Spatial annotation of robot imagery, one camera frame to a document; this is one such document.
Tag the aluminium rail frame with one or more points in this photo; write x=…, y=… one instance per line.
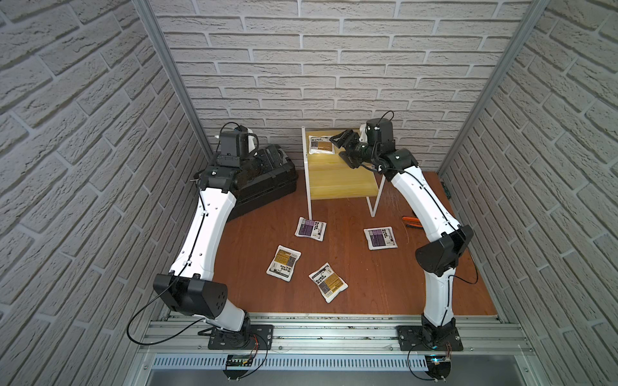
x=305, y=342

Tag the black plastic toolbox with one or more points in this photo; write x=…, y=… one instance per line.
x=257, y=195

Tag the left controller board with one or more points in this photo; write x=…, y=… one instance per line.
x=238, y=366

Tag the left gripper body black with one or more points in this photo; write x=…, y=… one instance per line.
x=263, y=158

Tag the yellow coffee bag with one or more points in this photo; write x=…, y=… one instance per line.
x=328, y=282
x=283, y=263
x=321, y=145

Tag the orange handled pliers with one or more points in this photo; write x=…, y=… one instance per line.
x=412, y=222

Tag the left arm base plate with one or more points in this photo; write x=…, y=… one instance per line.
x=253, y=337

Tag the purple coffee bag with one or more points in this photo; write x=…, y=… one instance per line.
x=380, y=238
x=312, y=229

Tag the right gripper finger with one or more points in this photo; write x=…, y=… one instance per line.
x=342, y=138
x=351, y=158

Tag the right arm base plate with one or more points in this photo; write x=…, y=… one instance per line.
x=428, y=338

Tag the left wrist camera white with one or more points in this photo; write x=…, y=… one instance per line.
x=251, y=138

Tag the right controller board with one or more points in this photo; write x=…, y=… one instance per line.
x=438, y=367

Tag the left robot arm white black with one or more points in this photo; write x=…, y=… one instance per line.
x=241, y=177

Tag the controller board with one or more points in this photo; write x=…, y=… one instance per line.
x=438, y=367
x=238, y=366

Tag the purple coffee bag left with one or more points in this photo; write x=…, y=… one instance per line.
x=312, y=229

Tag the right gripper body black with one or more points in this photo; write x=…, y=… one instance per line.
x=361, y=151

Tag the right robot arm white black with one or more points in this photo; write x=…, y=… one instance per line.
x=447, y=238

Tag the white frame wooden shelf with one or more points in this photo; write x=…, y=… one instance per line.
x=327, y=176

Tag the purple coffee bag right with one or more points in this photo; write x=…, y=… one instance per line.
x=380, y=238

